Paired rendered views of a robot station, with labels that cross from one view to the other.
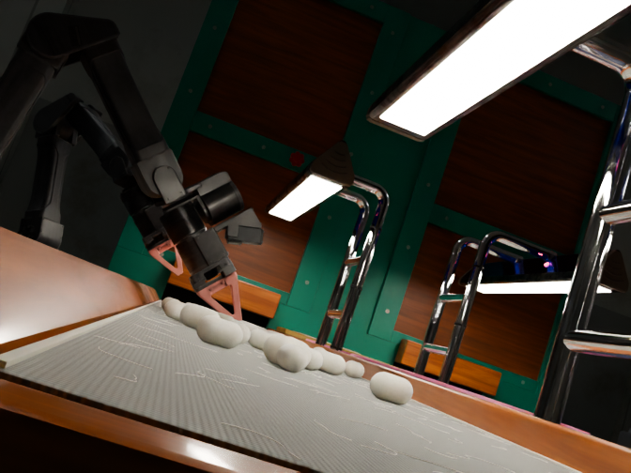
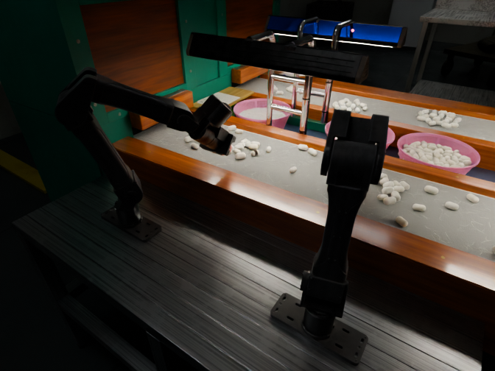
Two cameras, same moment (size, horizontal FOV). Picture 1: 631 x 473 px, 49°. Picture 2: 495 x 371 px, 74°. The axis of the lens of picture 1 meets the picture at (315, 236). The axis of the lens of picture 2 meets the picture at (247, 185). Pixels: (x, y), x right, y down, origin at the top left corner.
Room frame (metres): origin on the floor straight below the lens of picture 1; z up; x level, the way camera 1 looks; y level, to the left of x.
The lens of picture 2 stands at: (0.81, 0.92, 1.32)
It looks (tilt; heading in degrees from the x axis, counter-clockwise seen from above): 34 degrees down; 311
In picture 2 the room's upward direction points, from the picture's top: straight up
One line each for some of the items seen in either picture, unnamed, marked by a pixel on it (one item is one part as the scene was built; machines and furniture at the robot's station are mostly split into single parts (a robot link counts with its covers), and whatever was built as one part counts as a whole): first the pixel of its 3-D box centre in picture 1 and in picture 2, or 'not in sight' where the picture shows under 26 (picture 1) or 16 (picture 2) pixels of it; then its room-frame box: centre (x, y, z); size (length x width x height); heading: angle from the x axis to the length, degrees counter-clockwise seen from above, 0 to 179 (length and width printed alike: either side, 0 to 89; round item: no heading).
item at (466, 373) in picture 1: (448, 367); (250, 69); (2.02, -0.48, 0.83); 0.30 x 0.06 x 0.07; 99
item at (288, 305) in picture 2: not in sight; (319, 316); (0.97, 0.51, 0.71); 0.20 x 0.07 x 0.08; 7
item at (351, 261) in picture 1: (313, 276); (278, 101); (1.49, -0.02, 0.90); 0.20 x 0.19 x 0.45; 9
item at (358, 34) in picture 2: (530, 273); (330, 29); (1.58, -0.50, 1.08); 0.62 x 0.08 x 0.07; 9
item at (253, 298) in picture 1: (224, 288); (163, 107); (1.91, 0.19, 0.83); 0.30 x 0.06 x 0.07; 99
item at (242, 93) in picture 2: (337, 349); (223, 99); (1.91, -0.16, 0.77); 0.33 x 0.15 x 0.01; 99
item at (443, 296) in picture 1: (478, 336); (319, 75); (1.56, -0.42, 0.90); 0.20 x 0.19 x 0.45; 9
